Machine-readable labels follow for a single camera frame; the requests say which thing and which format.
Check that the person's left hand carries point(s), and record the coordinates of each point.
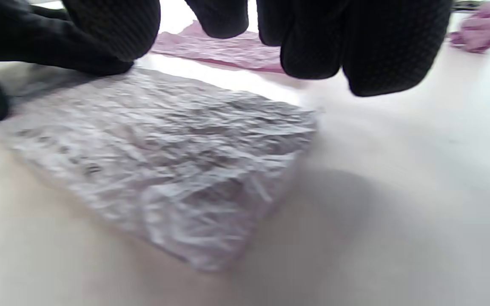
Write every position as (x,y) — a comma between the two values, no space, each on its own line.
(36,38)

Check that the person's right hand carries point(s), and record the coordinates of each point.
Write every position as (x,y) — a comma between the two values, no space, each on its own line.
(377,42)

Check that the pink invoice paper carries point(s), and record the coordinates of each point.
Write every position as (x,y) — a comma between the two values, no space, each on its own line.
(481,32)
(228,51)

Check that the white invoice paper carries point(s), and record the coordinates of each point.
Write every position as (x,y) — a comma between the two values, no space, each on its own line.
(164,161)

